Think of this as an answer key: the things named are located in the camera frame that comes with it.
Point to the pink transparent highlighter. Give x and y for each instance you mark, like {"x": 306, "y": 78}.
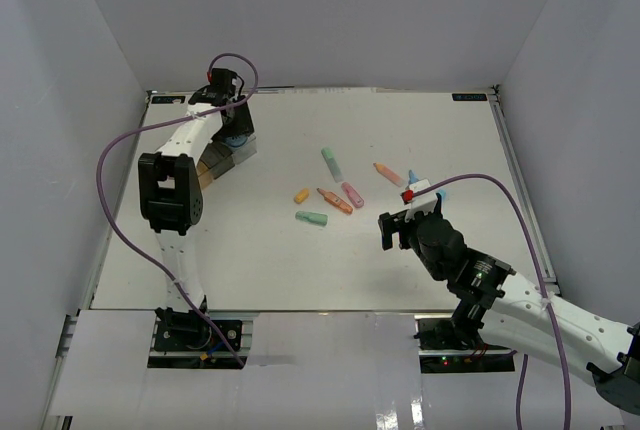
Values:
{"x": 354, "y": 197}

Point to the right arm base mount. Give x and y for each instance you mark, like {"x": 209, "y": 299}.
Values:
{"x": 435, "y": 332}

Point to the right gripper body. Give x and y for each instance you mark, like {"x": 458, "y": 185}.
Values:
{"x": 415, "y": 244}

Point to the yellow orange highlighter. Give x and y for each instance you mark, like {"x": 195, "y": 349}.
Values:
{"x": 388, "y": 174}

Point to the green transparent highlighter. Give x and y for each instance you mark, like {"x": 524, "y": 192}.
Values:
{"x": 313, "y": 218}

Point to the green capped highlighter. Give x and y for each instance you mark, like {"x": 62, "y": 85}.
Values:
{"x": 332, "y": 164}

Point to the orange highlighter cap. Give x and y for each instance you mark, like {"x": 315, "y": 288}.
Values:
{"x": 301, "y": 196}

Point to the orange transparent highlighter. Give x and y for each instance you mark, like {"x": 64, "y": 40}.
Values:
{"x": 335, "y": 201}

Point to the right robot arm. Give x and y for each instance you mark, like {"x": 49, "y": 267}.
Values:
{"x": 499, "y": 306}

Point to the clear transparent tray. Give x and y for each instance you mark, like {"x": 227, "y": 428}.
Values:
{"x": 241, "y": 154}

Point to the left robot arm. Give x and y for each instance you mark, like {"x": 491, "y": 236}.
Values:
{"x": 218, "y": 136}

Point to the grey transparent tray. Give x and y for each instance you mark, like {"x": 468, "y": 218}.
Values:
{"x": 218, "y": 159}

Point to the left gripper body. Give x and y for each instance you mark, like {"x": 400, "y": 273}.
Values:
{"x": 238, "y": 100}

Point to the blue transparent highlighter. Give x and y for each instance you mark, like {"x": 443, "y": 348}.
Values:
{"x": 412, "y": 177}

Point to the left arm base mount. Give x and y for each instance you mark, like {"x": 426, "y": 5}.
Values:
{"x": 186, "y": 334}

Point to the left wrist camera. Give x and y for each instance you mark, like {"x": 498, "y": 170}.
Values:
{"x": 222, "y": 79}

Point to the orange transparent tray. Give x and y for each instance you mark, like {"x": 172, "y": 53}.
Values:
{"x": 204, "y": 175}

